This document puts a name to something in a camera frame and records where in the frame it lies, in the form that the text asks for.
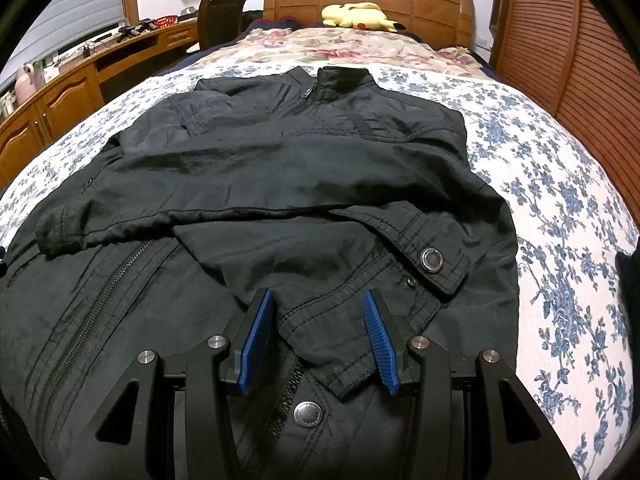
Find dark wooden chair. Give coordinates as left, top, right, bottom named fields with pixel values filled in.
left=187, top=0, right=249, bottom=56

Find wooden bed headboard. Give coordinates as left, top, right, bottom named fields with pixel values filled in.
left=263, top=0, right=476, bottom=48

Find wooden louvred wardrobe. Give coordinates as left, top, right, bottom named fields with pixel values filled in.
left=490, top=0, right=640, bottom=201

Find blue floral bedspread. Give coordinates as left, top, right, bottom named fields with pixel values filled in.
left=0, top=62, right=640, bottom=480

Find black jacket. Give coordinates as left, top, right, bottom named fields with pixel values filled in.
left=0, top=65, right=522, bottom=480

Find wooden desk with cabinets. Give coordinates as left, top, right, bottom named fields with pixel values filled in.
left=0, top=17, right=201, bottom=186

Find pink floral quilt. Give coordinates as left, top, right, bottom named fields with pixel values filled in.
left=197, top=27, right=488, bottom=81

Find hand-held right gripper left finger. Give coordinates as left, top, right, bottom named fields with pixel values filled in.
left=60, top=287, right=277, bottom=480

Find black tool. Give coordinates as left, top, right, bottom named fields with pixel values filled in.
left=116, top=20, right=158, bottom=41

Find yellow plush toy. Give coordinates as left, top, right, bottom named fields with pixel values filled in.
left=321, top=2, right=405, bottom=32

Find black clothes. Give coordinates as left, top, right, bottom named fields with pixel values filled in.
left=615, top=250, right=640, bottom=311

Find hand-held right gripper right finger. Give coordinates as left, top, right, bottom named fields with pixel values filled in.
left=363, top=290, right=581, bottom=480

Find grey window blind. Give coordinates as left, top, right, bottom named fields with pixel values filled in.
left=0, top=0, right=125, bottom=92

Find pink kettle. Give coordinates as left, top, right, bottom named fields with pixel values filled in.
left=14, top=62, right=38, bottom=106

